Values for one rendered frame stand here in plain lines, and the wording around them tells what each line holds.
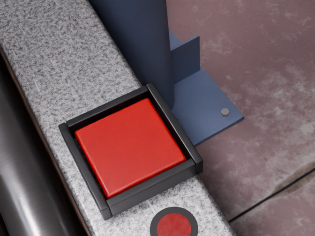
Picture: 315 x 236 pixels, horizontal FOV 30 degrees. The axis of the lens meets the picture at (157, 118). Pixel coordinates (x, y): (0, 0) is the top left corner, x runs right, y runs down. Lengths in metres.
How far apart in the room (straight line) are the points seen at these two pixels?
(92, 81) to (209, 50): 1.21
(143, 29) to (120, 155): 0.82
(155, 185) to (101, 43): 0.15
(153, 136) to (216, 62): 1.23
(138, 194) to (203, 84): 1.19
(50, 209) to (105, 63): 0.13
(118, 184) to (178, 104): 1.15
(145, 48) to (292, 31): 0.58
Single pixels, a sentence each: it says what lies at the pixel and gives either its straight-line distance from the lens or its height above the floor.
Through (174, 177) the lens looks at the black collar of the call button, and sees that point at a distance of 0.39.
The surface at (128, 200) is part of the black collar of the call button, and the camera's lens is 0.39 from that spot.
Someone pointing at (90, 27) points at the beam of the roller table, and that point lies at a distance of 0.50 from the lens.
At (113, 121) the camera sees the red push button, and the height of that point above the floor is 0.93.
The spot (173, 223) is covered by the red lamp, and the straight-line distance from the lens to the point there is 0.39.
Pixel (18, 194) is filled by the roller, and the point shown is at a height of 0.92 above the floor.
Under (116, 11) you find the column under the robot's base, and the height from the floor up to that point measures 0.44.
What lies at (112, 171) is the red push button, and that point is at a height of 0.93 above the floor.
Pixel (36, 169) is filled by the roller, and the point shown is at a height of 0.91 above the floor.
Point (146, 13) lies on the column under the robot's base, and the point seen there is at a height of 0.41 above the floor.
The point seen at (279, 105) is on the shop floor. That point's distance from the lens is 1.55.
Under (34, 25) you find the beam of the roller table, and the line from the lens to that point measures 0.51.
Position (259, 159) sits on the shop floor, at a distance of 1.46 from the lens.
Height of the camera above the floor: 1.28
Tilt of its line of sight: 57 degrees down
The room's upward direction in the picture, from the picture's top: 8 degrees counter-clockwise
